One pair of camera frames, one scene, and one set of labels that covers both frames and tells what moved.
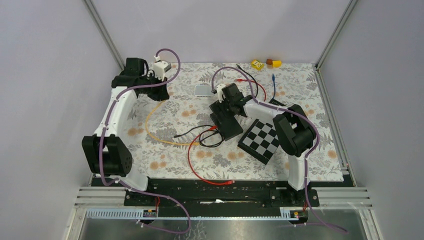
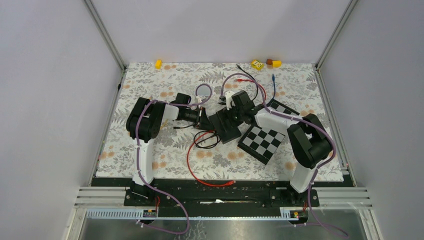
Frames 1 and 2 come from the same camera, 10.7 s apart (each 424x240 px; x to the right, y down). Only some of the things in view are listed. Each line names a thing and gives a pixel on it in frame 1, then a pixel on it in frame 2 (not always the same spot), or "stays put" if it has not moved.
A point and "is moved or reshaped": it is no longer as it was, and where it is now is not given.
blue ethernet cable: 273,79 stays put
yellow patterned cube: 257,64 stays put
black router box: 228,126 is moved or reshaped
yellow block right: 276,63 stays put
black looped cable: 200,134 is moved or reshaped
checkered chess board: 260,141 stays put
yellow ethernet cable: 150,135 to 163,125
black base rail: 220,192 stays put
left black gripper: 161,94 to 202,121
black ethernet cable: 252,77 stays put
